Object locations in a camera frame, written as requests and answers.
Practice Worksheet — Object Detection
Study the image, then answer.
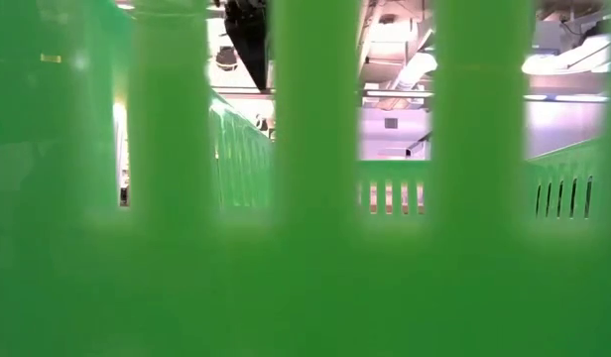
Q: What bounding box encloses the black hanging cable reel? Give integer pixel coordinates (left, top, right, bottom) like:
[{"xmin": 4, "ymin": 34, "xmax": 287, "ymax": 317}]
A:
[{"xmin": 214, "ymin": 46, "xmax": 240, "ymax": 71}]

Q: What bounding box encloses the silver ceiling duct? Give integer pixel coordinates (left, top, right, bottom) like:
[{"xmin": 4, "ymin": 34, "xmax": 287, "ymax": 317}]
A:
[{"xmin": 384, "ymin": 29, "xmax": 434, "ymax": 100}]

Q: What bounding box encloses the bright ceiling light panel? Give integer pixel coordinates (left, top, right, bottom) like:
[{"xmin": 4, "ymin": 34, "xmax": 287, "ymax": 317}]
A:
[{"xmin": 521, "ymin": 34, "xmax": 611, "ymax": 76}]

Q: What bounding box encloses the green plastic basket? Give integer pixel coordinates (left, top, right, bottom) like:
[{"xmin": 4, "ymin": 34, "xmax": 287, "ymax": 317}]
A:
[{"xmin": 0, "ymin": 0, "xmax": 611, "ymax": 357}]

